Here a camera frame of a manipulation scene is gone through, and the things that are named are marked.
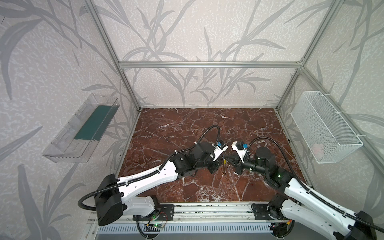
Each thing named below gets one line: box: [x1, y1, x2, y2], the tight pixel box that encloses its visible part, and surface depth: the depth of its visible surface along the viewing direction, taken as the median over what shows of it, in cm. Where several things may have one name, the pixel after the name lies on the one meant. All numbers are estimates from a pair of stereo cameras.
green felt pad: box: [73, 105, 120, 141], surface depth 69 cm
